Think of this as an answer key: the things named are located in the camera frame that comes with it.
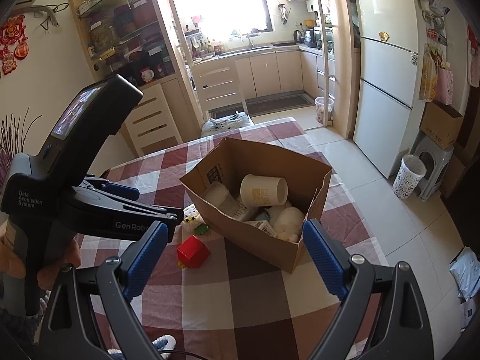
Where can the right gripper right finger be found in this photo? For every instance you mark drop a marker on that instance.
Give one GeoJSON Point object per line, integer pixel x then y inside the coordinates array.
{"type": "Point", "coordinates": [401, 328]}

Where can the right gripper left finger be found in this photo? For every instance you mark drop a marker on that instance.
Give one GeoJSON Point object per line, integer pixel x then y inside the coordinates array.
{"type": "Point", "coordinates": [70, 329]}

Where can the white plush cat toy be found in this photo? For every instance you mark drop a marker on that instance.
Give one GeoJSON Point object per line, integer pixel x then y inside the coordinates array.
{"type": "Point", "coordinates": [286, 221]}

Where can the white plastic bottle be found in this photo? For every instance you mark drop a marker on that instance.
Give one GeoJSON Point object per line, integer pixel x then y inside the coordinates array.
{"type": "Point", "coordinates": [220, 197]}

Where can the white paper cup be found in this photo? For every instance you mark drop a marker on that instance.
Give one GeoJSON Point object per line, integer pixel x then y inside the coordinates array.
{"type": "Point", "coordinates": [257, 191]}

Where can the clear bag of white powder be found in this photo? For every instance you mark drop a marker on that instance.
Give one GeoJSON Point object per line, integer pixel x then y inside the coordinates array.
{"type": "Point", "coordinates": [264, 226]}

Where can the grey plastic mail bag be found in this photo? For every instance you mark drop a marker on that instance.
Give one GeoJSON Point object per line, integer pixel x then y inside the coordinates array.
{"type": "Point", "coordinates": [465, 271]}

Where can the red white checkered tablecloth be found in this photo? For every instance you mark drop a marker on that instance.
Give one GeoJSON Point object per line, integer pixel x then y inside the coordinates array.
{"type": "Point", "coordinates": [235, 306]}

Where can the red toy block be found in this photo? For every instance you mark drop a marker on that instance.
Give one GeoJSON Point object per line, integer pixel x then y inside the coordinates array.
{"type": "Point", "coordinates": [192, 253]}

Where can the patterned white waste bin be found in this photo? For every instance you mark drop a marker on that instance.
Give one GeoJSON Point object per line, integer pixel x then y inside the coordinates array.
{"type": "Point", "coordinates": [411, 172]}

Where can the grey plastic stool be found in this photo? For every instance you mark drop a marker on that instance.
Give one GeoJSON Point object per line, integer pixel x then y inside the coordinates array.
{"type": "Point", "coordinates": [436, 161]}

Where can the wooden display shelf cabinet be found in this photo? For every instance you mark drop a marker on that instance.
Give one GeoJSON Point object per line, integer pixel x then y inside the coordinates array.
{"type": "Point", "coordinates": [123, 37]}

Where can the brown cardboard box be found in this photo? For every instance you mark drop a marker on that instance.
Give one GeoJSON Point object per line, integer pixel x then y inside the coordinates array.
{"type": "Point", "coordinates": [308, 183]}

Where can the white chair with cushion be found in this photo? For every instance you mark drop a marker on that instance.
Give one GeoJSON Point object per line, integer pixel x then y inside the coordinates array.
{"type": "Point", "coordinates": [220, 97]}

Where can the cardboard box on stool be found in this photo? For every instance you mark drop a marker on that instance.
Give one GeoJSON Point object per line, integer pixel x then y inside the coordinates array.
{"type": "Point", "coordinates": [441, 123]}

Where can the white refrigerator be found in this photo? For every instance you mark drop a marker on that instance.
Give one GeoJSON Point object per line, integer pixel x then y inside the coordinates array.
{"type": "Point", "coordinates": [388, 71]}

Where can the small kitchen waste basket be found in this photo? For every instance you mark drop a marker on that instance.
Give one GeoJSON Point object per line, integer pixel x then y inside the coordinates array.
{"type": "Point", "coordinates": [324, 109]}

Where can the pink gift bag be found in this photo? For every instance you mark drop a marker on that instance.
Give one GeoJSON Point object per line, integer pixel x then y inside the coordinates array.
{"type": "Point", "coordinates": [444, 89]}

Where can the kitchen base cabinets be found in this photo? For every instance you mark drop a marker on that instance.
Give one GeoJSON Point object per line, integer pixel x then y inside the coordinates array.
{"type": "Point", "coordinates": [270, 70]}

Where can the dark kitchen floor mat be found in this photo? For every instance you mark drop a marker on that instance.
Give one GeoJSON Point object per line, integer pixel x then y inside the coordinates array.
{"type": "Point", "coordinates": [279, 102]}

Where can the red paper wall decoration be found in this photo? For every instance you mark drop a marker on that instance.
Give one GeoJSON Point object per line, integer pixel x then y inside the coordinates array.
{"type": "Point", "coordinates": [14, 43]}

